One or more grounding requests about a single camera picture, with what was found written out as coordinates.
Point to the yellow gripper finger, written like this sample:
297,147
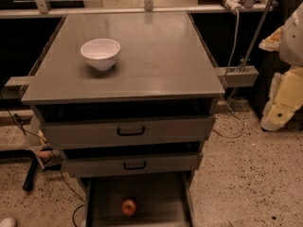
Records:
285,98
272,42

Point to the red apple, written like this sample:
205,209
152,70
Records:
129,208

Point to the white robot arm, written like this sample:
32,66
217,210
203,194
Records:
291,46

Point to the top grey drawer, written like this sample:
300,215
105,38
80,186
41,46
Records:
128,132

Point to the grey drawer cabinet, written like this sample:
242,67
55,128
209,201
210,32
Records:
162,70

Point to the bottom open grey drawer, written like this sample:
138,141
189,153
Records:
162,200

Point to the middle grey drawer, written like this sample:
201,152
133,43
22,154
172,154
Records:
130,165

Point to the metal diagonal rod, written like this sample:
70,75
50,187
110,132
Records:
244,61

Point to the white ceramic bowl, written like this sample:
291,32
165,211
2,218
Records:
101,54

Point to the black floor bar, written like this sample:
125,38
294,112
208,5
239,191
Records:
28,183

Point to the white shoe tip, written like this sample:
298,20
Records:
8,222

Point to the grey back rail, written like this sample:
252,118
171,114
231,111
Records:
126,8

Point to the grey right side bracket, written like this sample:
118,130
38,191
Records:
235,78

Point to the grey bracket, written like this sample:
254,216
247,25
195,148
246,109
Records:
235,78
15,87

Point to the grey left side bracket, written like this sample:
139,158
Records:
15,87

